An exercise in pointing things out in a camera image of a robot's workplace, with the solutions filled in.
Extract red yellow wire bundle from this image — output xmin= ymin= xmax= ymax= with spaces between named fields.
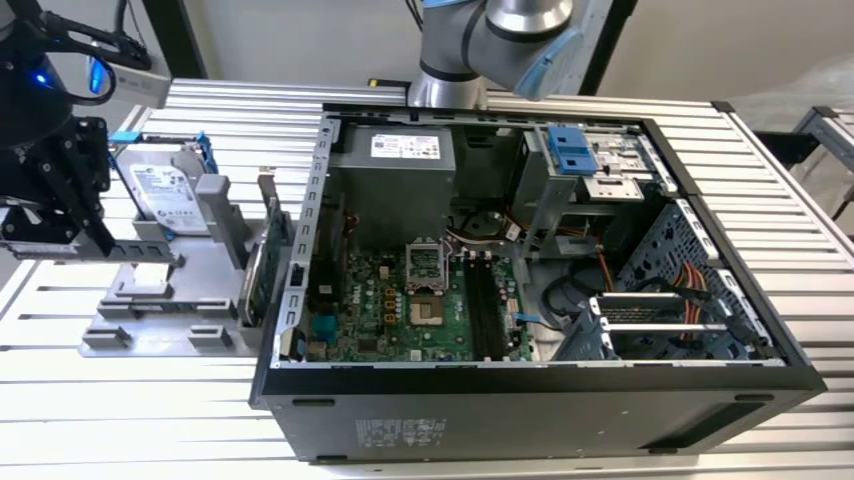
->
xmin=666 ymin=262 xmax=712 ymax=326

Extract hard disk in blue carrier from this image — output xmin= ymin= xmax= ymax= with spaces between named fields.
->
xmin=105 ymin=128 xmax=216 ymax=236

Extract grey power supply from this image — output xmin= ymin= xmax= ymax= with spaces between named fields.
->
xmin=329 ymin=124 xmax=459 ymax=239

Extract silver CPU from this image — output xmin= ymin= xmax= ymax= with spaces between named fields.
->
xmin=132 ymin=262 xmax=169 ymax=284

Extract metal slat side table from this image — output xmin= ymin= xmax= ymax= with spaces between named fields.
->
xmin=790 ymin=105 xmax=854 ymax=221

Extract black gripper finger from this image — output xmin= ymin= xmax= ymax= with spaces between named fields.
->
xmin=38 ymin=139 xmax=115 ymax=259

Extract grey parts rack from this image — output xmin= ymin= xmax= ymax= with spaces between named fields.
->
xmin=77 ymin=172 xmax=295 ymax=357

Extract metal socket cover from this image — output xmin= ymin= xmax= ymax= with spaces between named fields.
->
xmin=404 ymin=238 xmax=447 ymax=296

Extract blue drive latch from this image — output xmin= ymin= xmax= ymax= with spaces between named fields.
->
xmin=544 ymin=127 xmax=599 ymax=177

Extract green graphics card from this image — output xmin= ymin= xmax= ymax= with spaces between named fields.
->
xmin=239 ymin=164 xmax=295 ymax=324

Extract green motherboard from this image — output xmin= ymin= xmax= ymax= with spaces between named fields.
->
xmin=303 ymin=244 xmax=535 ymax=362

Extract black PC case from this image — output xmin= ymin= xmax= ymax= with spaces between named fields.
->
xmin=247 ymin=102 xmax=828 ymax=464

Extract CPU socket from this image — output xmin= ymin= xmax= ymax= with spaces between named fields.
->
xmin=407 ymin=295 xmax=449 ymax=329

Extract black RAM slot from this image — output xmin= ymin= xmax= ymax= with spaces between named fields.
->
xmin=464 ymin=253 xmax=492 ymax=361

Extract thin orange wire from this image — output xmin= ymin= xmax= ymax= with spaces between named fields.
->
xmin=596 ymin=243 xmax=616 ymax=294

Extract black frame post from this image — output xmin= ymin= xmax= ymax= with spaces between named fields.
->
xmin=579 ymin=0 xmax=639 ymax=96
xmin=143 ymin=0 xmax=208 ymax=80

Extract black round fan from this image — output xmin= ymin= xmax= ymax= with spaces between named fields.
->
xmin=452 ymin=209 xmax=512 ymax=241

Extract dark RAM stick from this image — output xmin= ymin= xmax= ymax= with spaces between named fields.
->
xmin=12 ymin=238 xmax=180 ymax=265

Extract blue camera cable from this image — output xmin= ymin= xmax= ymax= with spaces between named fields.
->
xmin=85 ymin=54 xmax=113 ymax=104

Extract grey metal drive cage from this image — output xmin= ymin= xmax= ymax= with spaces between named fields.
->
xmin=511 ymin=122 xmax=675 ymax=256

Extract silver perforated disk bay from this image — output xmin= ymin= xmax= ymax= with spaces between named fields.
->
xmin=552 ymin=292 xmax=732 ymax=362

